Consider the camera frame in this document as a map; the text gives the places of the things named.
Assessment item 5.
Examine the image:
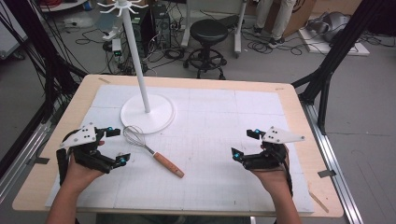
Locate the white power adapter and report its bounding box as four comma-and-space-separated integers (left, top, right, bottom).
110, 38, 123, 63

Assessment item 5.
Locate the black floor cable bundle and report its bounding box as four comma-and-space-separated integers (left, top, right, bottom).
245, 29, 304, 58

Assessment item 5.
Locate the person's right hand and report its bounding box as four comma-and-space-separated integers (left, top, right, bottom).
250, 143, 292, 196

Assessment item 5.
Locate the black round stool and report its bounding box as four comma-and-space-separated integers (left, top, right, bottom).
182, 19, 230, 81

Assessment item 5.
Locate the white flat board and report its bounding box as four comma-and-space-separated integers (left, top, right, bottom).
298, 28, 372, 57

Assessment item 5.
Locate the black metal frame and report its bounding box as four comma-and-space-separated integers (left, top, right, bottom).
291, 0, 385, 135
0, 0, 89, 178

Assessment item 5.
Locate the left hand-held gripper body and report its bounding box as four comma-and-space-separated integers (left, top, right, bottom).
55, 121, 114, 187

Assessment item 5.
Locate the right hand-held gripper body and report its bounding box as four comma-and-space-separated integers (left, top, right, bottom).
242, 125, 306, 172

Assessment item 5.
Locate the grey machine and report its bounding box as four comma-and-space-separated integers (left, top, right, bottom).
305, 11, 351, 44

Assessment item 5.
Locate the black computer tower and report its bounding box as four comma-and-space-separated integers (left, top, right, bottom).
150, 3, 173, 49

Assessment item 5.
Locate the cardboard box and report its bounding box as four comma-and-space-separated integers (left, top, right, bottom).
274, 0, 318, 39

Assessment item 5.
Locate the white hook rack stand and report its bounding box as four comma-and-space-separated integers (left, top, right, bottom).
96, 0, 177, 135

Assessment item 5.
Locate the white grid mat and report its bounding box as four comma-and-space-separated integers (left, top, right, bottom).
45, 84, 316, 215

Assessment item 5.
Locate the aluminium rail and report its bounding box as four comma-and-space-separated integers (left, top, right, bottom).
0, 119, 54, 204
300, 100, 365, 224

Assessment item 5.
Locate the wire whisk with wooden handle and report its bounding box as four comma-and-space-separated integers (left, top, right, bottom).
122, 125, 186, 179

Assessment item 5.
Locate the thin wooden stick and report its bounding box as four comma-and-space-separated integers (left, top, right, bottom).
307, 190, 331, 215

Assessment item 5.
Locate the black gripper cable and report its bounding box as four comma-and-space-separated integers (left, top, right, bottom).
274, 146, 295, 198

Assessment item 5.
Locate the person's left hand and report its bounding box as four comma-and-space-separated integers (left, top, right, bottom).
61, 140, 106, 194

